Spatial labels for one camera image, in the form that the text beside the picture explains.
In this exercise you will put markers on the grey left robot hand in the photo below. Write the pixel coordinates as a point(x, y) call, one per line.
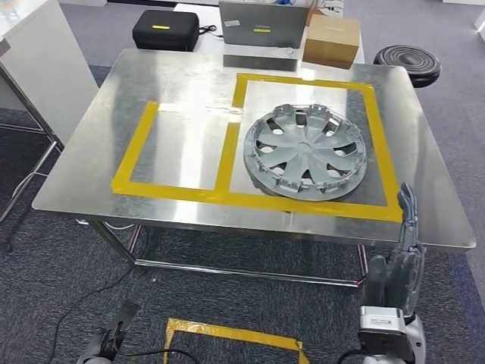
point(90, 351)

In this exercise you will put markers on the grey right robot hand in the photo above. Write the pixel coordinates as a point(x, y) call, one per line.
point(405, 281)

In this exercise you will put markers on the grey plastic wheel hubcap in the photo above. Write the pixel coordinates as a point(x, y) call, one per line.
point(303, 150)

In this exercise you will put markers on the stainless steel workbench table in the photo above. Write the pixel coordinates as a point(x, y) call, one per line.
point(170, 85)

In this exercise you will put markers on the yellow floor tape marking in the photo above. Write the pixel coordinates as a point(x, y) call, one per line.
point(227, 331)

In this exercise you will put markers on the stainless steel side table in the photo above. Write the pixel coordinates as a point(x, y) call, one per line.
point(38, 167)

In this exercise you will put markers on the black round stool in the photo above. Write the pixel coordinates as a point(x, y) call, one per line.
point(407, 63)

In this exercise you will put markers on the brown cardboard box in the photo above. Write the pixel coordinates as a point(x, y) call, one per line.
point(329, 42)

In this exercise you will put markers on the white cabinet panel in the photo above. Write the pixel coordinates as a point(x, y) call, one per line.
point(49, 65)

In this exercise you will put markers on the grey laptop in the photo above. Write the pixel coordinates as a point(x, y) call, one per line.
point(261, 25)

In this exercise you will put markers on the black carrying case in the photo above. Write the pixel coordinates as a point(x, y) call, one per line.
point(167, 30)

